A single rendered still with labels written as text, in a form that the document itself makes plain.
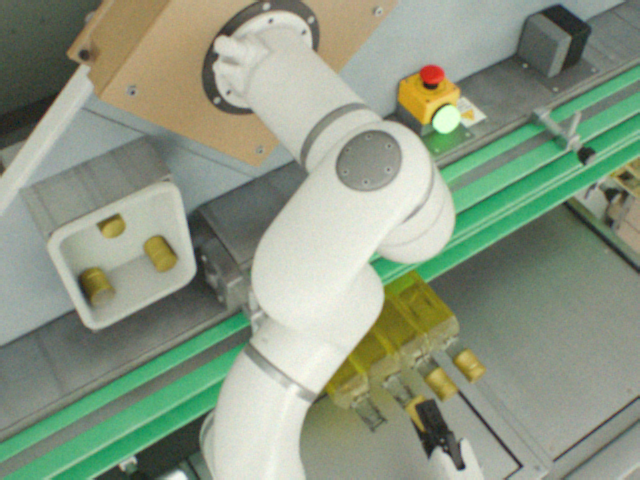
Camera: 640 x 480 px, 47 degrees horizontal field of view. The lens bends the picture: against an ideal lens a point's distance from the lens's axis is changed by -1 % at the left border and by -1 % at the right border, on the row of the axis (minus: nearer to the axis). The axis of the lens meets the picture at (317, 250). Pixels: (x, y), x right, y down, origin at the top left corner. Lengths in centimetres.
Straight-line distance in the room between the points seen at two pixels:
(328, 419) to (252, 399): 57
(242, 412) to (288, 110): 31
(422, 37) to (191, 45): 48
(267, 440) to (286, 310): 13
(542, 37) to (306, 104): 68
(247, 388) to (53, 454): 47
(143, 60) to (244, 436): 39
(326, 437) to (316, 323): 62
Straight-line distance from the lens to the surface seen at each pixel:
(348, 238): 61
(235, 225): 110
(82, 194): 94
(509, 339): 140
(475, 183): 120
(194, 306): 114
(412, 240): 68
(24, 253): 105
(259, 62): 81
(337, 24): 92
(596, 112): 138
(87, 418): 111
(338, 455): 123
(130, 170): 95
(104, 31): 84
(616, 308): 150
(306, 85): 77
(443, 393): 113
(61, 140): 94
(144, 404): 110
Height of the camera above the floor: 143
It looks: 28 degrees down
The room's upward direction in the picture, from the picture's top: 141 degrees clockwise
